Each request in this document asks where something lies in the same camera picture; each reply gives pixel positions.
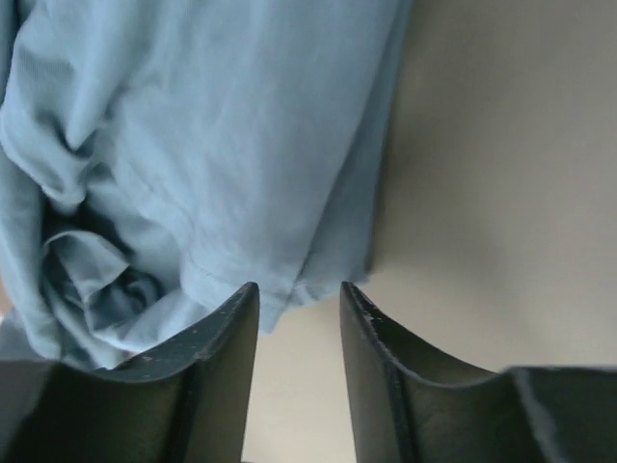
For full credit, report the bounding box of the grey-blue t shirt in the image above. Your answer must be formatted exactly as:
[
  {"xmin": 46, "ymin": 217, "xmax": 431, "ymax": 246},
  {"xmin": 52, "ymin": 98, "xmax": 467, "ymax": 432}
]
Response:
[{"xmin": 1, "ymin": 1, "xmax": 412, "ymax": 369}]

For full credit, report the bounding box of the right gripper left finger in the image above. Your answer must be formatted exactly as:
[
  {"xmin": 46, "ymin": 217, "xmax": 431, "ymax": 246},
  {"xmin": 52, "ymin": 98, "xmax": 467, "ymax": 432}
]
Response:
[{"xmin": 1, "ymin": 283, "xmax": 259, "ymax": 462}]

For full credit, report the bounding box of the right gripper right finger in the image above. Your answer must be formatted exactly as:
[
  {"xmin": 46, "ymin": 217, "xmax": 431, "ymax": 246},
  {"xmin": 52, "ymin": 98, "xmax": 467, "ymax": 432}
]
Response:
[{"xmin": 340, "ymin": 283, "xmax": 616, "ymax": 462}]

